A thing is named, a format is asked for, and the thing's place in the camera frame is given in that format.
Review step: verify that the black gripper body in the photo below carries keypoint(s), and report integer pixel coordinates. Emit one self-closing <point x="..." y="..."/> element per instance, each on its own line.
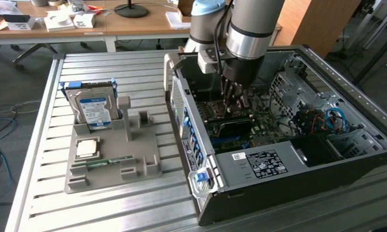
<point x="243" y="70"/>

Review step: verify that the black graphics card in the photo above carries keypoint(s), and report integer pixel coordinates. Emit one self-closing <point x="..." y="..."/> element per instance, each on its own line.
<point x="235" y="128"/>

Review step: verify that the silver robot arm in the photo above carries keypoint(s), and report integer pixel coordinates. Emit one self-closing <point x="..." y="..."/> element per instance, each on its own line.
<point x="248" y="36"/>

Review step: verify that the perforated metal drive cage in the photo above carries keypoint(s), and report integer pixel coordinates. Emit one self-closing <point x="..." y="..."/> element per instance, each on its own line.
<point x="287" y="96"/>

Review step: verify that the green motherboard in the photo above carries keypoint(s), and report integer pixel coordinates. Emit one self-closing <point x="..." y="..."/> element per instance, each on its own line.
<point x="267" y="125"/>

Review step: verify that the blue expansion slot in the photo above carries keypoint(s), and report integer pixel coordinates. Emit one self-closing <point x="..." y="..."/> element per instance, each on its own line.
<point x="227" y="140"/>

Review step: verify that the grey chipset heatsink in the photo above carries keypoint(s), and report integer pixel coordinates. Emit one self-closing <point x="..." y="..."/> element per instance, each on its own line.
<point x="260" y="142"/>

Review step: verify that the wooden cabinet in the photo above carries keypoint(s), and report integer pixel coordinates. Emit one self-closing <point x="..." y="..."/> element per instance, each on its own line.
<point x="310" y="24"/>

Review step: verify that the white paper stack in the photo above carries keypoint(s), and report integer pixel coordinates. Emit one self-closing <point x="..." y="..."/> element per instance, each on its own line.
<point x="178" y="21"/>

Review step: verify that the black plastic cover box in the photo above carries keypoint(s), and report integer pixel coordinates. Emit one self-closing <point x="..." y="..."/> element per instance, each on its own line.
<point x="315" y="149"/>

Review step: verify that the brown cardboard box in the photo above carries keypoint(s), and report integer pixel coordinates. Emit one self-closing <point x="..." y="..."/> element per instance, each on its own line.
<point x="183" y="7"/>

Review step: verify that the grey power supply unit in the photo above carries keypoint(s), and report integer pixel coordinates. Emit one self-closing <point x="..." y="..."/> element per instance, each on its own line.
<point x="238" y="174"/>

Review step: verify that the blue case latch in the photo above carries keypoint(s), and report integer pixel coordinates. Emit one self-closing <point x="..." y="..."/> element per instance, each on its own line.
<point x="202" y="177"/>

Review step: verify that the wooden desk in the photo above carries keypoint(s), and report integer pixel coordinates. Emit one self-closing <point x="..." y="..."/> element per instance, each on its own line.
<point x="25" y="33"/>
<point x="142" y="26"/>

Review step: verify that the grey plastic parts rack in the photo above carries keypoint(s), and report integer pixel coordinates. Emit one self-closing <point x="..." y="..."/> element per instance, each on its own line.
<point x="116" y="145"/>

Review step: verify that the metal disk bay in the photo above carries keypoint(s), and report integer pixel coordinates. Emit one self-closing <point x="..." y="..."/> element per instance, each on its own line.
<point x="358" y="142"/>

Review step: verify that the hard disk in blue caddy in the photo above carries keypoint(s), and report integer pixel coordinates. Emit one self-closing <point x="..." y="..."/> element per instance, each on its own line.
<point x="93" y="108"/>

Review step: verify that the black round lamp base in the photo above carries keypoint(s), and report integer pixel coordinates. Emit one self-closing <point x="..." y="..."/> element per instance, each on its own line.
<point x="130" y="12"/>

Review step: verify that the green RAM stick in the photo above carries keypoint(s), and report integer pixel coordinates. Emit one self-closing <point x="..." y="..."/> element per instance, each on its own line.
<point x="116" y="160"/>

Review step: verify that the open black PC case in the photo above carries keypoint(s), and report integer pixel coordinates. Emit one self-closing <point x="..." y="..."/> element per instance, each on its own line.
<point x="276" y="200"/>

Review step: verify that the silver CPU chip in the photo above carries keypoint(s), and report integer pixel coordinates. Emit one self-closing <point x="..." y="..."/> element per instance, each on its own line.
<point x="85" y="148"/>

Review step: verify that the red and white packet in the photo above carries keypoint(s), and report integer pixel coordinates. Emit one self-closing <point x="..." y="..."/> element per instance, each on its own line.
<point x="96" y="9"/>

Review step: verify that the small white carton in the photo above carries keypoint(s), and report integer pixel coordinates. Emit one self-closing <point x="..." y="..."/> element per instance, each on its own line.
<point x="83" y="23"/>

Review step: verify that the white box with tape roll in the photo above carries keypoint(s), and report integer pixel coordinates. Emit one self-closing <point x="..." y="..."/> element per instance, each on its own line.
<point x="56" y="26"/>

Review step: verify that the grey cup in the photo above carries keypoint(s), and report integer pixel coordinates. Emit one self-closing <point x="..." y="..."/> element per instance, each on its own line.
<point x="39" y="3"/>

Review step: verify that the black and white box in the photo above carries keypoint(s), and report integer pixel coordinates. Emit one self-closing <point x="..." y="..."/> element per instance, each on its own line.
<point x="19" y="25"/>

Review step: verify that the clear plastic bag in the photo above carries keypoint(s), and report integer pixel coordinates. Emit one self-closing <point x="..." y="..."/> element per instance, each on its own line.
<point x="3" y="7"/>

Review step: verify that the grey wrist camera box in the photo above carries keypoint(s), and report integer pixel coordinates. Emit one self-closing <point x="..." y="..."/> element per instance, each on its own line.
<point x="207" y="65"/>

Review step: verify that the dark metal frame post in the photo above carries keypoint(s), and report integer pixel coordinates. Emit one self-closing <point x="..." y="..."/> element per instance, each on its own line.
<point x="377" y="53"/>

